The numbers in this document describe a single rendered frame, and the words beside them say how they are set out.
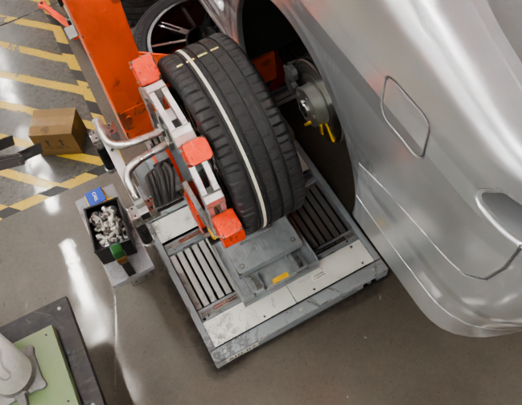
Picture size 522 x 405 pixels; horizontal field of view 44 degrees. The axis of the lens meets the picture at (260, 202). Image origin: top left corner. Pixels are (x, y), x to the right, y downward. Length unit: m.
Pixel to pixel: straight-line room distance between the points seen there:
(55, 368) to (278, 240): 1.00
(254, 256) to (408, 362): 0.76
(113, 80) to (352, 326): 1.39
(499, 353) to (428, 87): 1.68
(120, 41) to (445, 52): 1.28
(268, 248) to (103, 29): 1.09
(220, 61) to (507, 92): 0.97
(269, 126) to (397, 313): 1.21
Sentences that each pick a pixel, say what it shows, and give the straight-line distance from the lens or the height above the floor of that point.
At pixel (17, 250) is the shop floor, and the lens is 3.25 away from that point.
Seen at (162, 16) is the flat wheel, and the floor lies 0.50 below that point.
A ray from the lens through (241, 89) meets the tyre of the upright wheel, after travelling 1.92.
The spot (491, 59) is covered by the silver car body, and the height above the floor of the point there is 1.69.
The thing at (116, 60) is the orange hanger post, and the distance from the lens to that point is 2.33.
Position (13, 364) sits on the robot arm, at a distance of 2.40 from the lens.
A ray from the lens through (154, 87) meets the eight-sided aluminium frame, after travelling 2.04.
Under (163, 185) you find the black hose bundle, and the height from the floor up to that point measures 1.03.
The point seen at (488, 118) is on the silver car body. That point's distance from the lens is 1.27.
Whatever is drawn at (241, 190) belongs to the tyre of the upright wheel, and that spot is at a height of 0.99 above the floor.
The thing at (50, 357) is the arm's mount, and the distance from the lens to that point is 2.58.
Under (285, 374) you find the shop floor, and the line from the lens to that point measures 2.72.
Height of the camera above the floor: 2.63
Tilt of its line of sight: 60 degrees down
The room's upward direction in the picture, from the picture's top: 10 degrees counter-clockwise
